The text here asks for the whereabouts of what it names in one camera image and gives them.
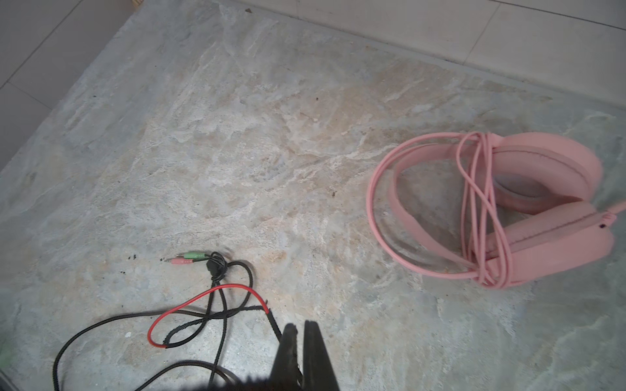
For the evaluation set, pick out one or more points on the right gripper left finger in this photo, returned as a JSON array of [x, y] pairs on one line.
[[284, 373]]

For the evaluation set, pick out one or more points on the pink headphones with cable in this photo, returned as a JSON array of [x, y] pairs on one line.
[[526, 209]]

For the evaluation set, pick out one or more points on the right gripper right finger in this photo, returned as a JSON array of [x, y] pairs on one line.
[[318, 372]]

